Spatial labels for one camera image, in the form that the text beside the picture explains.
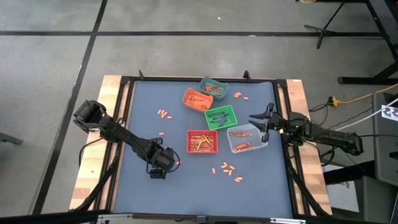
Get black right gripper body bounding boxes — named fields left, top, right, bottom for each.
left=261, top=102, right=290, bottom=144

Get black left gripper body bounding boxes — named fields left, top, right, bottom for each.
left=148, top=145, right=176, bottom=172

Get clear plastic container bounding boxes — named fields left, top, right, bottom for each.
left=226, top=123, right=269, bottom=154

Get green slotted plastic basket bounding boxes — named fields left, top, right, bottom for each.
left=203, top=105, right=239, bottom=131

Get red slotted plastic basket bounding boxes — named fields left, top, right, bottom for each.
left=186, top=129, right=220, bottom=154

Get teal plastic bin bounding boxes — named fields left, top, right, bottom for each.
left=198, top=76, right=229, bottom=101

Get orange plastic bin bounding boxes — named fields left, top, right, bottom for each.
left=182, top=87, right=215, bottom=113

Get wooden table board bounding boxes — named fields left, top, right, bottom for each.
left=284, top=78, right=333, bottom=216
left=68, top=74, right=131, bottom=211

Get black stand legs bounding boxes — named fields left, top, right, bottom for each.
left=303, top=0, right=398, bottom=86

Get grey cabinet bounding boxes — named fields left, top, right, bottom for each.
left=371, top=92, right=398, bottom=187

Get black white fiducial tag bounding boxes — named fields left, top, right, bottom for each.
left=381, top=105, right=398, bottom=122

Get dark grey box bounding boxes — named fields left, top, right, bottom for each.
left=353, top=175, right=398, bottom=224

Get black rig crossbeam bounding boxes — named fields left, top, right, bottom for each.
left=0, top=208, right=398, bottom=224

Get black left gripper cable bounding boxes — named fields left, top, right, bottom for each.
left=146, top=148, right=182, bottom=174

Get yellow extension cable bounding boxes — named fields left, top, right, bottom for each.
left=328, top=83, right=398, bottom=106

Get black floor cable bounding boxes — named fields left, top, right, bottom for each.
left=357, top=133, right=398, bottom=139

